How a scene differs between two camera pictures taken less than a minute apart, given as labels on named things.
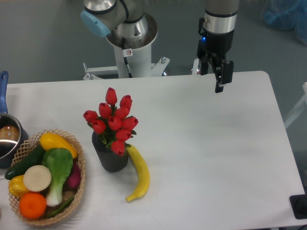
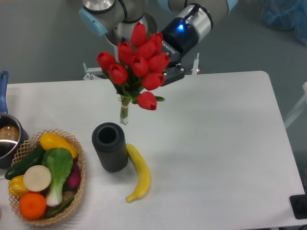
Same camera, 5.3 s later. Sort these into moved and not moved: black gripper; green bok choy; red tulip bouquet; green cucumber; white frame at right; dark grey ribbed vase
Moved: red tulip bouquet; black gripper
Not moved: green cucumber; green bok choy; white frame at right; dark grey ribbed vase
